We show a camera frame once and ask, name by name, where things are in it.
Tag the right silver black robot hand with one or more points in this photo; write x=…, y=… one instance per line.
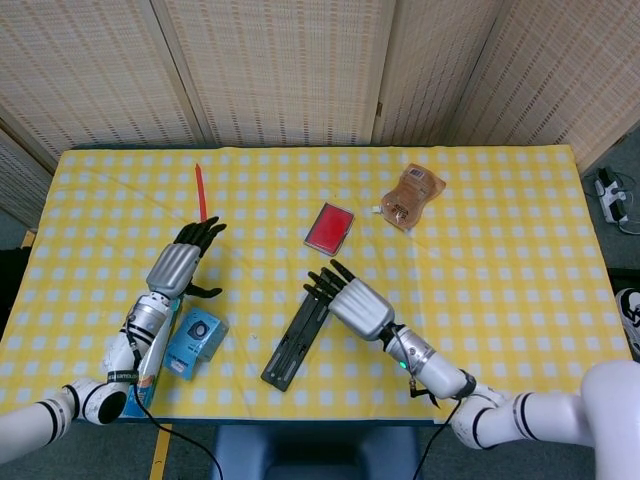
x=362, y=307

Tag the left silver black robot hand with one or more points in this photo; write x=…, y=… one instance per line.
x=172, y=270

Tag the black folding stand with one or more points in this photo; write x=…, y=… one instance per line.
x=290, y=360

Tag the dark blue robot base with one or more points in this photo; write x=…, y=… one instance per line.
x=320, y=450

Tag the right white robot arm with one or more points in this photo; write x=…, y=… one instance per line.
x=440, y=370

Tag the blue speaker box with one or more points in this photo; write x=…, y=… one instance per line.
x=197, y=340

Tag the red plastic stick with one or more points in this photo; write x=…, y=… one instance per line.
x=201, y=190

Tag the red ink pad case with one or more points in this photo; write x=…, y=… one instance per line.
x=327, y=227

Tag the plastic wrap box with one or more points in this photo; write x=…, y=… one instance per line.
x=152, y=365

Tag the brown sauce pouch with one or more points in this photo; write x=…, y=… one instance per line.
x=407, y=200

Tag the yellow white checked tablecloth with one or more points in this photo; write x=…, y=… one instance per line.
x=500, y=300

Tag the woven folding screen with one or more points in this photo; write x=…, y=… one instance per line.
x=300, y=75

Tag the black and white shoe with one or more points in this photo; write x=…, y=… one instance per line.
x=630, y=315

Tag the white power strip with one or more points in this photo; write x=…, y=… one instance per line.
x=610, y=197

